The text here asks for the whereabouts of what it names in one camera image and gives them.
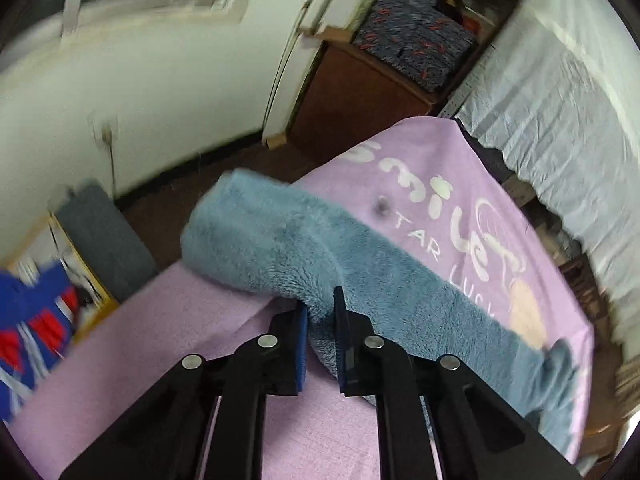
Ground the wooden shelf unit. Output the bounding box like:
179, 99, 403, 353
287, 0, 541, 153

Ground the wall socket with cable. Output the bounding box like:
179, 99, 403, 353
97, 122, 121, 201

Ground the purple printed blanket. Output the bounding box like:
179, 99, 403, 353
10, 116, 596, 480

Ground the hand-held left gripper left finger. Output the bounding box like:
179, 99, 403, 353
60, 305, 309, 480

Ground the stack of speckled folded cloths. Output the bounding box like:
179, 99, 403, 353
352, 0, 476, 93

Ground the grey cushion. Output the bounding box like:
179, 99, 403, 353
52, 182, 161, 303

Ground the white lace cover cloth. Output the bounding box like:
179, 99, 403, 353
452, 0, 640, 306

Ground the blue and red cloth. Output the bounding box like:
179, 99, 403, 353
0, 262, 83, 423

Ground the yellow framed board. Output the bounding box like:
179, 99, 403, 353
5, 212, 121, 346

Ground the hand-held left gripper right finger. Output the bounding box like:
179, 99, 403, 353
332, 286, 583, 480

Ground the blue fleece garment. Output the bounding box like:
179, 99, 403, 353
180, 169, 581, 456

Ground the white door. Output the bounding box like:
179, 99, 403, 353
262, 0, 396, 148

